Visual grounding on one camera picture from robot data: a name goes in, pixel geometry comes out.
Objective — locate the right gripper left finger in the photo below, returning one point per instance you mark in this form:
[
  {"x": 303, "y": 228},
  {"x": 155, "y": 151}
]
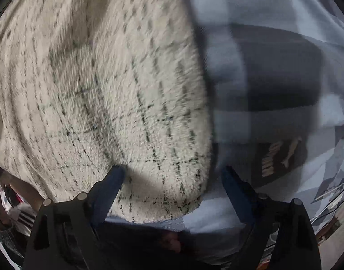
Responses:
[{"x": 64, "y": 234}]

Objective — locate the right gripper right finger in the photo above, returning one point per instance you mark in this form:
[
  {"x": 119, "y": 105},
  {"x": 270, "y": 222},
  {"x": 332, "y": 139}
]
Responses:
[{"x": 296, "y": 245}]

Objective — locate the cream plaid tweed jacket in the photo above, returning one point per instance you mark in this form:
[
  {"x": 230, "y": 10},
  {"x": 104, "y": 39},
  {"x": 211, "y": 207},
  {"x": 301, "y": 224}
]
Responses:
[{"x": 89, "y": 84}]

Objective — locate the blue checkered bed cover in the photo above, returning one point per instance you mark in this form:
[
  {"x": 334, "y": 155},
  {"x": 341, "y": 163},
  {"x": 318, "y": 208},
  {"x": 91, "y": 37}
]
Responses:
[{"x": 275, "y": 75}]

